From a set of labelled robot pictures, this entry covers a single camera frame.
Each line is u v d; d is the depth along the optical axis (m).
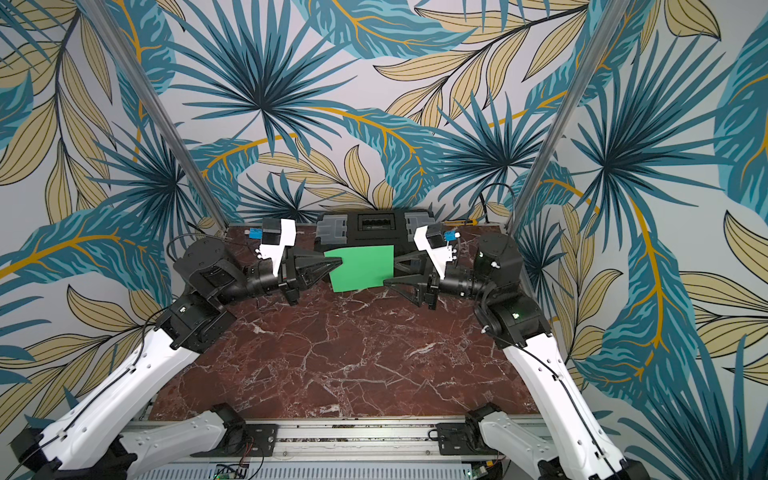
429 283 0.49
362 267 0.52
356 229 0.95
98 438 0.38
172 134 0.90
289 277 0.46
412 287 0.50
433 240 0.46
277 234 0.42
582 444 0.37
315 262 0.49
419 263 0.53
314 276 0.52
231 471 0.72
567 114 0.86
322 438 0.75
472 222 1.21
